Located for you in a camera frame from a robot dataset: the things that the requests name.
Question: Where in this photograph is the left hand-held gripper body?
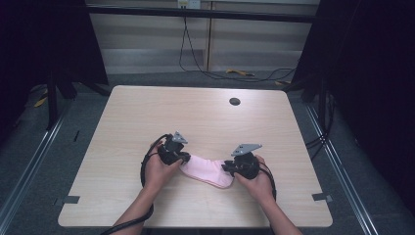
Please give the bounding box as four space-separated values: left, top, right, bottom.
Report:
158 131 191 166

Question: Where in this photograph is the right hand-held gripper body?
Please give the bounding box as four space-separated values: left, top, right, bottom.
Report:
224 143 263 180

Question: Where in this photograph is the pink sock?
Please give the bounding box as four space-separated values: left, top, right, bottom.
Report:
179 154 236 190

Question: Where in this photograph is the person's left hand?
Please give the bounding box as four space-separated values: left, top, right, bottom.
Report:
143 141 184 194

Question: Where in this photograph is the person's right hand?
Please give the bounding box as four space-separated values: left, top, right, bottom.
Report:
233 154 276 203

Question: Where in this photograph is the grey tape piece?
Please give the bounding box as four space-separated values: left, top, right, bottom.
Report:
311 192 334 203
63 195 81 206

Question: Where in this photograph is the yellow floor tape strip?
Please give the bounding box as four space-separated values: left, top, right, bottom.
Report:
225 68 255 78
33 89 49 109

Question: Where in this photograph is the black metal stand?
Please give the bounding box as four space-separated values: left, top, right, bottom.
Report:
317 76 329 140
46 70 61 131

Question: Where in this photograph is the black horizontal bar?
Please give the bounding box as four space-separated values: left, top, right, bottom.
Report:
85 4 320 24

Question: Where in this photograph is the black curtain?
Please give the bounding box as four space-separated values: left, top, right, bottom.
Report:
291 0 415 210
0 0 110 145

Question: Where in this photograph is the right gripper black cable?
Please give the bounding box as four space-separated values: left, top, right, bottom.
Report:
259 161 278 202

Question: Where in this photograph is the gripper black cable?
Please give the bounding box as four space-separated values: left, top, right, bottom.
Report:
99 133 173 235
259 161 278 202

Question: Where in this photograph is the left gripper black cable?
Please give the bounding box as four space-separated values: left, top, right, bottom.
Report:
99 133 173 235

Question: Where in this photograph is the black cable bundle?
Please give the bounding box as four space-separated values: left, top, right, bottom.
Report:
304 97 338 162

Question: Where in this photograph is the black floor cable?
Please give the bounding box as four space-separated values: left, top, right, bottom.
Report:
178 8 299 83

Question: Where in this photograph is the metal floor rail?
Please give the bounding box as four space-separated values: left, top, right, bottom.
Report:
0 111 68 226
303 103 381 235

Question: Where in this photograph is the white wall socket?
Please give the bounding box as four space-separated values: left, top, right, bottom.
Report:
176 0 202 10

